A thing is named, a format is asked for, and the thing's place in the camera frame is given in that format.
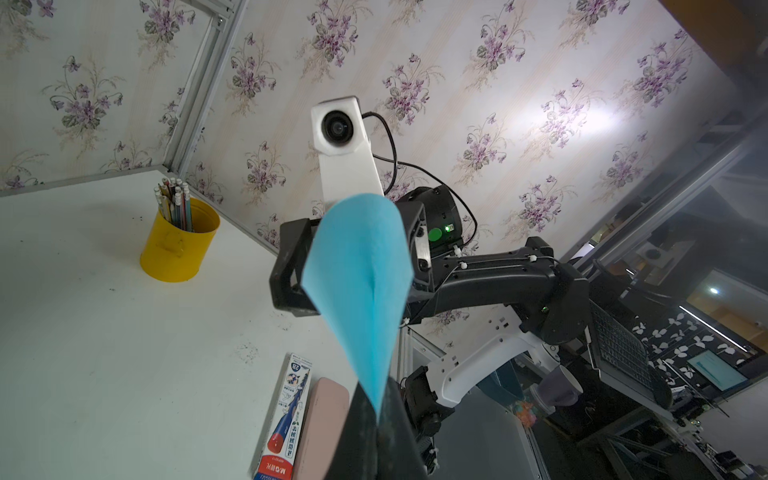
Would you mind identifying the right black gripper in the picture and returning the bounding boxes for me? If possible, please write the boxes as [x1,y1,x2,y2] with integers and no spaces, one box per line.
[269,185,463,317]

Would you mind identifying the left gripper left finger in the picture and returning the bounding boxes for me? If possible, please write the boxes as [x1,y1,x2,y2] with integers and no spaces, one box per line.
[324,383,378,480]

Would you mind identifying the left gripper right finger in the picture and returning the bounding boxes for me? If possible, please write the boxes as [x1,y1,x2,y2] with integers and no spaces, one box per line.
[376,378,427,480]

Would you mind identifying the light blue paper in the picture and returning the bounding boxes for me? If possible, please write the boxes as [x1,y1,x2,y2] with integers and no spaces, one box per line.
[301,194,414,414]

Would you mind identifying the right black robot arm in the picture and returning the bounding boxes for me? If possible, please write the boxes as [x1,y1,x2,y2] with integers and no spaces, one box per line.
[269,193,590,410]

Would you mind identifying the pink eraser case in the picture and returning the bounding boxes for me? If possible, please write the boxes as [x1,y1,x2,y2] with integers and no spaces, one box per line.
[292,377,350,480]

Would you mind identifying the yellow pencil cup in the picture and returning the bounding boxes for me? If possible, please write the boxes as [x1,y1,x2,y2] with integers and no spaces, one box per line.
[140,198,220,283]

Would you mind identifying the colored pencils bundle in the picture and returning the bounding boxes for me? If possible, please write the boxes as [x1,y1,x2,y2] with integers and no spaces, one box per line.
[154,178,194,232]

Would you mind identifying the purple mug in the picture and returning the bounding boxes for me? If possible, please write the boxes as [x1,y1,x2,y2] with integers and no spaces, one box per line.
[530,366,584,408]

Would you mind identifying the black laptop keyboard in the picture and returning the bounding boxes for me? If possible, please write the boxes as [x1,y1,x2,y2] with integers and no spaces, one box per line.
[585,301,672,417]

